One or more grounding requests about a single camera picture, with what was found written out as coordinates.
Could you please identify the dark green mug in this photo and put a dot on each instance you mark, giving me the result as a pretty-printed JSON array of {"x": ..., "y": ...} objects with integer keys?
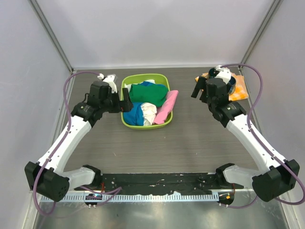
[{"x": 213, "y": 72}]

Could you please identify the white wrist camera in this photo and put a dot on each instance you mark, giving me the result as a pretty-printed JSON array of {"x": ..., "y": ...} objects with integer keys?
[
  {"x": 223, "y": 73},
  {"x": 110, "y": 79}
]

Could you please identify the blue t shirt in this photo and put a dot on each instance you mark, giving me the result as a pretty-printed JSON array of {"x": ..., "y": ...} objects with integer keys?
[{"x": 135, "y": 116}]

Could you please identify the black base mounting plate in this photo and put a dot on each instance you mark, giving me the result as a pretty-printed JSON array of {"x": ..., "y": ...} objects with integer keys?
[{"x": 159, "y": 184}]

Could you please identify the lime green plastic basin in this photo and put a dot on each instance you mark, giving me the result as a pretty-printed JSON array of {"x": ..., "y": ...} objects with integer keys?
[{"x": 138, "y": 78}]

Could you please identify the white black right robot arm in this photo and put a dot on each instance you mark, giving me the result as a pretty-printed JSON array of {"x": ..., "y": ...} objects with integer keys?
[{"x": 275, "y": 174}]

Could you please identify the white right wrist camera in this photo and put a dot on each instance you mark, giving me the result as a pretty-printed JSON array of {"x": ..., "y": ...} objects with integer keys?
[{"x": 223, "y": 73}]

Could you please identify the white t shirt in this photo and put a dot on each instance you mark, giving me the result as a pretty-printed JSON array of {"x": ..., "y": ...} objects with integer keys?
[{"x": 149, "y": 112}]

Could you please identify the green t shirt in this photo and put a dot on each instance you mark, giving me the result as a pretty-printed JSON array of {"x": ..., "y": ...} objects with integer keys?
[{"x": 150, "y": 93}]

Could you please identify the white slotted cable duct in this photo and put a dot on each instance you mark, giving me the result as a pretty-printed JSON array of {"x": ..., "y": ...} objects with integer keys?
[{"x": 175, "y": 197}]

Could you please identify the orange checkered cloth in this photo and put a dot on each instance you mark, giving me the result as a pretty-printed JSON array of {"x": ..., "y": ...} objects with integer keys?
[{"x": 239, "y": 91}]

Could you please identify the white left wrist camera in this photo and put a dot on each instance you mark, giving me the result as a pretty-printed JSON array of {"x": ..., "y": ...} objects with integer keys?
[{"x": 110, "y": 79}]

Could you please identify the pink t shirt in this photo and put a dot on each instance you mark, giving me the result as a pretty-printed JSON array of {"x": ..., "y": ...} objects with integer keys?
[{"x": 166, "y": 108}]

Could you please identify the dark blue mug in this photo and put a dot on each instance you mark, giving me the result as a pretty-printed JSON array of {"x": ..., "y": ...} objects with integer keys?
[{"x": 231, "y": 85}]

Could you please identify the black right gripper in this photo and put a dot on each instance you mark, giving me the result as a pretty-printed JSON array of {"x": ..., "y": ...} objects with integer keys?
[{"x": 200, "y": 85}]

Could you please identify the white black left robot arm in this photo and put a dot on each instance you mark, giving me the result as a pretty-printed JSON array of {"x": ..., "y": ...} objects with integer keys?
[{"x": 47, "y": 176}]

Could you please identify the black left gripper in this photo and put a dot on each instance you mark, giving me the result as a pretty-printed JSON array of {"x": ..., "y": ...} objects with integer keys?
[{"x": 126, "y": 105}]

